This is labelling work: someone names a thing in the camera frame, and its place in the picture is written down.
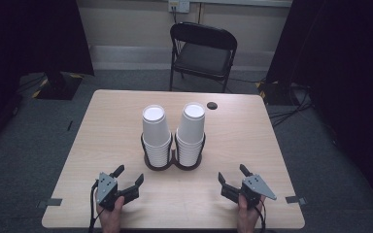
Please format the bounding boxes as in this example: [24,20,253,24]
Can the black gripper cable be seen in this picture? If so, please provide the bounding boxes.
[254,198,268,233]
[87,180,106,233]

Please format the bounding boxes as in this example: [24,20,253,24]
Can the black double cup holder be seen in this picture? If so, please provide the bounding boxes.
[140,130,207,172]

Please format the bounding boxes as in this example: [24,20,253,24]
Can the black floor cables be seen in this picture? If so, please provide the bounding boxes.
[266,82,315,128]

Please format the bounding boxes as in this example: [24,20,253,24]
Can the black curtain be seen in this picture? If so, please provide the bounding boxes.
[265,0,373,216]
[0,0,95,153]

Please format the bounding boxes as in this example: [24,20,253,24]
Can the grey tape strip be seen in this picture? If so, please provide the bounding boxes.
[285,195,308,207]
[36,197,64,210]

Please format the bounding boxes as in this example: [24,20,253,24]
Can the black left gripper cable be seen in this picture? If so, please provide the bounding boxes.
[87,180,106,233]

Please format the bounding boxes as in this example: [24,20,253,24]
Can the white wall socket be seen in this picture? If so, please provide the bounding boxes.
[167,0,191,15]

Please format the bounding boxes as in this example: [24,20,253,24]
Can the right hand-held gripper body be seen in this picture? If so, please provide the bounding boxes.
[220,174,278,210]

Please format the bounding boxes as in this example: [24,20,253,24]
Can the person's left hand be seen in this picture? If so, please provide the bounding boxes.
[96,195,126,233]

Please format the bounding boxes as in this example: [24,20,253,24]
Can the black folding chair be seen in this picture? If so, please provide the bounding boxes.
[168,21,239,94]

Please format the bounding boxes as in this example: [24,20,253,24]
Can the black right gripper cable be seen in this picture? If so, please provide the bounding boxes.
[254,198,268,233]

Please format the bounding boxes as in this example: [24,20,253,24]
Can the person's right hand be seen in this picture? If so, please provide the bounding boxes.
[236,193,267,233]

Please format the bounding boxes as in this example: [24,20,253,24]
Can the black stand base yellow tape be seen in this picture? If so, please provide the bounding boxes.
[255,80,294,107]
[30,71,85,101]

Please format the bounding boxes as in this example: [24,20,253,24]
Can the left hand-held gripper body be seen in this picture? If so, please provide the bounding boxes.
[95,171,134,212]

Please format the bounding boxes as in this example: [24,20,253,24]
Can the stack of white paper cups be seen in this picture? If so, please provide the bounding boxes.
[175,102,207,168]
[141,104,173,169]

